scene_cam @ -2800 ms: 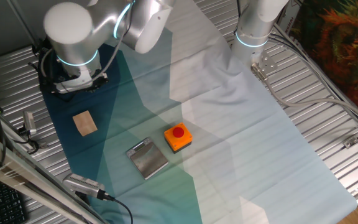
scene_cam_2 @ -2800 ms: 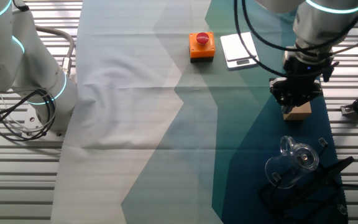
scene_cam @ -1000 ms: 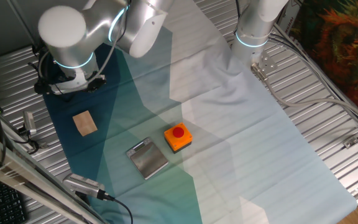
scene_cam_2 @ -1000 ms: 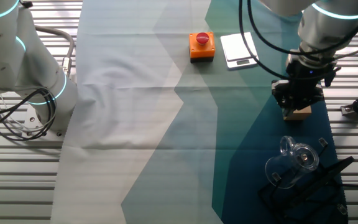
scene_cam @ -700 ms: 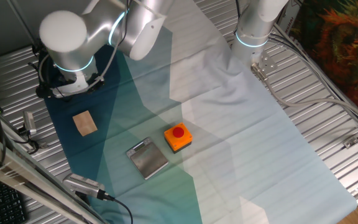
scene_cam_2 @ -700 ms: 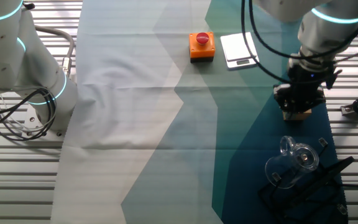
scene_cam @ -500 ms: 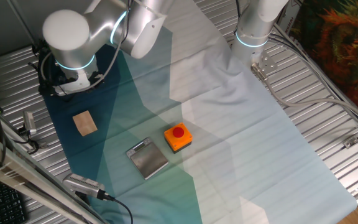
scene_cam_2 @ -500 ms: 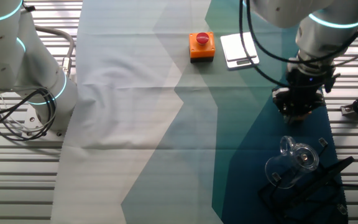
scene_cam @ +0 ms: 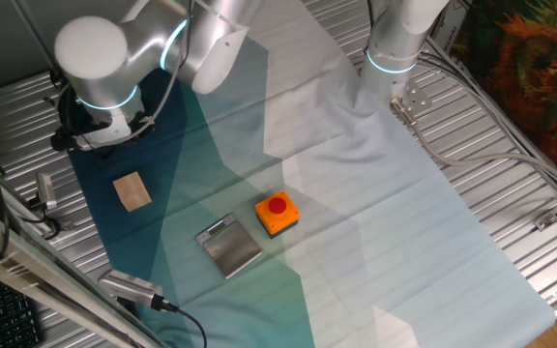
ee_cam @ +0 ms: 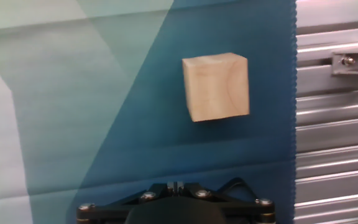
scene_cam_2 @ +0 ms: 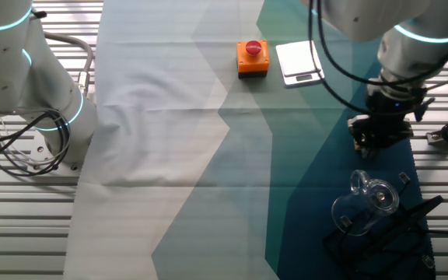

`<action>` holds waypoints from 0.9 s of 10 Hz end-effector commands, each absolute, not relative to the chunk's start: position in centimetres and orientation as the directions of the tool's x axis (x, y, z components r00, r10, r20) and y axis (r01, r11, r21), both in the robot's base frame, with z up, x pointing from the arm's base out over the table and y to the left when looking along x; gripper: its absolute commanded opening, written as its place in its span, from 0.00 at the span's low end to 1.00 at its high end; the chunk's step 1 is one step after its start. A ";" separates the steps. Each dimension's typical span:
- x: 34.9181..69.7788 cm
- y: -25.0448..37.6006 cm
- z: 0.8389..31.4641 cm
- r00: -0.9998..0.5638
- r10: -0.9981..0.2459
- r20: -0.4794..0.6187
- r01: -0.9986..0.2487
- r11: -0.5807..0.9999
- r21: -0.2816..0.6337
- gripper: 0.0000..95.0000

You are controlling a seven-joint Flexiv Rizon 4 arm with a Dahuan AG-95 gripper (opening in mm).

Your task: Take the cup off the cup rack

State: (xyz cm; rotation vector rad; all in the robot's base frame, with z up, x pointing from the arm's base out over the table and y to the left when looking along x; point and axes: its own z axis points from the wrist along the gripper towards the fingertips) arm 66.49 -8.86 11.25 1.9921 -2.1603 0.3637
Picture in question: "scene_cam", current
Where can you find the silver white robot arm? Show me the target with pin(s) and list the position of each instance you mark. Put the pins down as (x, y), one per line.
(114, 63)

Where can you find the silver digital kitchen scale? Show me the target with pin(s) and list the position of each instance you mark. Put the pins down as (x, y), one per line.
(232, 246)

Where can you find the blue green white tablecloth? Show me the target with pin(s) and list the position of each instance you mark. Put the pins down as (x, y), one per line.
(356, 217)

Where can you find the small metal corner bracket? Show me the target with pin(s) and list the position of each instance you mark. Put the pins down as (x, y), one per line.
(546, 221)

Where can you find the black computer keyboard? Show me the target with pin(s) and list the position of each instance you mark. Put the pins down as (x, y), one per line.
(0, 314)

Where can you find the wooden cube block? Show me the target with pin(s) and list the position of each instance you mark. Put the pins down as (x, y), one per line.
(132, 192)

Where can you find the silver ribbed depth camera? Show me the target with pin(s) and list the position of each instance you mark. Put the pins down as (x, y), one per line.
(128, 286)

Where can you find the grey clamp on rail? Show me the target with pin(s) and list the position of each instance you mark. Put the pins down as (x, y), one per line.
(46, 191)

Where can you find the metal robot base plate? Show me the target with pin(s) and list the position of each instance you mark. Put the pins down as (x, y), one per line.
(416, 94)

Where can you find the colourful orange green cloth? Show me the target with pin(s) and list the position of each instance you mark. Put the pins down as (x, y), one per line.
(530, 67)

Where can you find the grey corrugated robot conduit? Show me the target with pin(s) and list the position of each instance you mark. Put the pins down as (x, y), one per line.
(477, 159)

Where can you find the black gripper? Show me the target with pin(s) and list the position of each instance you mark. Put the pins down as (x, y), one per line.
(144, 123)

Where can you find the orange emergency stop button box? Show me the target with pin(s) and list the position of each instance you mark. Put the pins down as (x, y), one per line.
(277, 212)

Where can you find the white cardboard box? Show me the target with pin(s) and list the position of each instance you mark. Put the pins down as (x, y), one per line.
(450, 29)

